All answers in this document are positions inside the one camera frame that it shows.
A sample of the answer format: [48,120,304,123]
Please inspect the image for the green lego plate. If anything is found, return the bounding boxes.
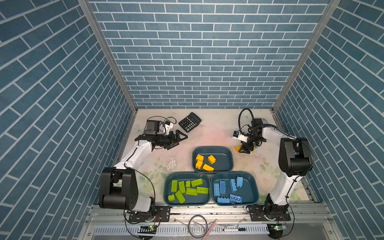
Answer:
[196,187,209,195]
[171,180,178,193]

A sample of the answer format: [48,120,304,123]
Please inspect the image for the blue sloped lego brick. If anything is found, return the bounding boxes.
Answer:
[236,177,244,188]

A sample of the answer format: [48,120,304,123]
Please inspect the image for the blue upturned lego brick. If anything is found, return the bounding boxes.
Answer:
[213,183,221,197]

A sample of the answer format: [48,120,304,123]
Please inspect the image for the blue lego brick top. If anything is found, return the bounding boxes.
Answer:
[217,197,231,205]

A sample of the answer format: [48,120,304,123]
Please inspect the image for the yellow square lego brick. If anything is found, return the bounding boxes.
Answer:
[195,161,204,170]

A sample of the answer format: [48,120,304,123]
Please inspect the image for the small yellow lego brick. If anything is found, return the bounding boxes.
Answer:
[208,155,216,164]

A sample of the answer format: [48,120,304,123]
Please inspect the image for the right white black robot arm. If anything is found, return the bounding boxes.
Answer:
[233,119,315,221]

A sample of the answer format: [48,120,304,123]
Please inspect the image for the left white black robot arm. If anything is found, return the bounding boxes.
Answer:
[99,119,188,213]

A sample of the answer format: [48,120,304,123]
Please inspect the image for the black desk calculator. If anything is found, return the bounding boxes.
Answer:
[179,112,202,133]

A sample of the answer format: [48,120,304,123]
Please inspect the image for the top teal plastic bin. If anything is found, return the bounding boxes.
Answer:
[192,146,234,174]

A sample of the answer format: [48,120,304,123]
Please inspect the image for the bottom left teal bin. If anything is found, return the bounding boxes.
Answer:
[164,172,210,207]

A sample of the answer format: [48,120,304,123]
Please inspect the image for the bottom right teal bin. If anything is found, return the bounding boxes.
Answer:
[210,171,260,206]

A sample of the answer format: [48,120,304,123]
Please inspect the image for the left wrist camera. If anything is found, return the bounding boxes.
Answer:
[160,120,174,135]

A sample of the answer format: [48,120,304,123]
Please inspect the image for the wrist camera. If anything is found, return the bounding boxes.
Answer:
[160,120,174,135]
[233,131,248,143]

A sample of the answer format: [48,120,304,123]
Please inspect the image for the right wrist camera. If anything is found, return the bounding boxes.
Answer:
[233,131,248,143]

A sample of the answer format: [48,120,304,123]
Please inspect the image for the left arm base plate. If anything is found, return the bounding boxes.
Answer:
[128,206,171,223]

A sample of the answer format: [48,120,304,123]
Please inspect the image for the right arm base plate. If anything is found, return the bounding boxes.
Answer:
[246,205,291,222]

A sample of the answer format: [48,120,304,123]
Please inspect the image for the coiled grey cable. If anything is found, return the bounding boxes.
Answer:
[188,214,209,239]

